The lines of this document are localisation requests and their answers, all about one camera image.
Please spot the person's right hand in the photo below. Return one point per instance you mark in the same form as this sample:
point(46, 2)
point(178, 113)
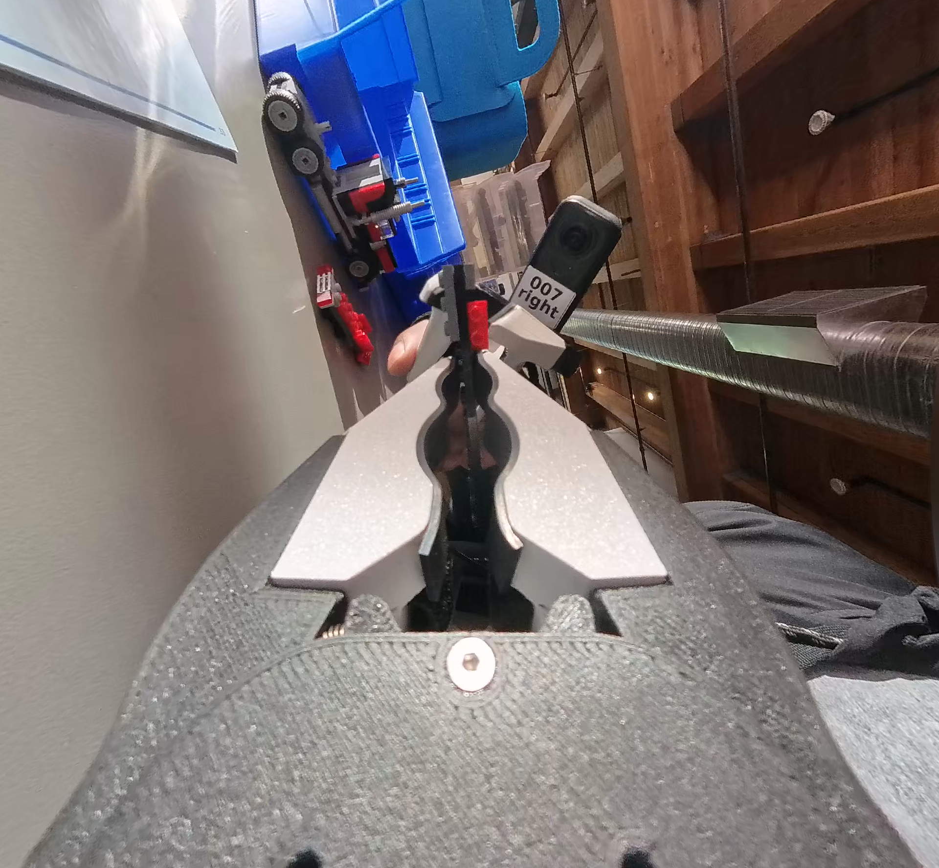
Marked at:
point(405, 351)

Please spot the light blue felt bag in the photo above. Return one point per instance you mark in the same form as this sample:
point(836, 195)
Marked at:
point(469, 39)

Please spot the light blue instruction booklet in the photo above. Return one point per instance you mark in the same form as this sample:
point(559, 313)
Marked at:
point(95, 17)

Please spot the grey desk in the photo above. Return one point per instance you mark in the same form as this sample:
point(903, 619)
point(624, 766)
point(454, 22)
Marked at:
point(147, 369)

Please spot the clear plastic organizer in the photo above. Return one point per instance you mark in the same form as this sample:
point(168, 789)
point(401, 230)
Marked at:
point(506, 215)

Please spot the person's dark jacket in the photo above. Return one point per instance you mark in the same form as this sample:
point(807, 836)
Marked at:
point(807, 574)

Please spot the long black brick plate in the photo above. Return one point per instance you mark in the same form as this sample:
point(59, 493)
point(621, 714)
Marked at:
point(463, 296)

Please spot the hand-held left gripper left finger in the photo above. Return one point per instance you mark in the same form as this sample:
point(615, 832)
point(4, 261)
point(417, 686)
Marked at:
point(359, 516)

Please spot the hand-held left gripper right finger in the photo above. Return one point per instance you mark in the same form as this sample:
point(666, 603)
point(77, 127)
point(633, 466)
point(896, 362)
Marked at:
point(579, 516)

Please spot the silver ventilation duct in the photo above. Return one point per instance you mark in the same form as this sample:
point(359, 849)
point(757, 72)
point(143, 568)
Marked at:
point(697, 347)

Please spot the red and black toy truck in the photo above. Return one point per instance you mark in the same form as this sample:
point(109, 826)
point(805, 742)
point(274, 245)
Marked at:
point(352, 186)

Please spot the person's grey sweatshirt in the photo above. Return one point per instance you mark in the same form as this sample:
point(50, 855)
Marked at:
point(880, 750)

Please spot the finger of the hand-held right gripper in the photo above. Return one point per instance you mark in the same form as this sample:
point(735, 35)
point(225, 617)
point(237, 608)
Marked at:
point(436, 325)
point(532, 340)

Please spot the small red brick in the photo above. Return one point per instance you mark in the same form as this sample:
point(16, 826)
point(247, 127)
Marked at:
point(478, 321)

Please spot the blue plastic bin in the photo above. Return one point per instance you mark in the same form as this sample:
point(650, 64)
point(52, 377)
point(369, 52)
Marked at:
point(345, 17)

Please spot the small red brick assembly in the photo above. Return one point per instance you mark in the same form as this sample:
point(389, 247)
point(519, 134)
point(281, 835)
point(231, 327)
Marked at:
point(348, 318)

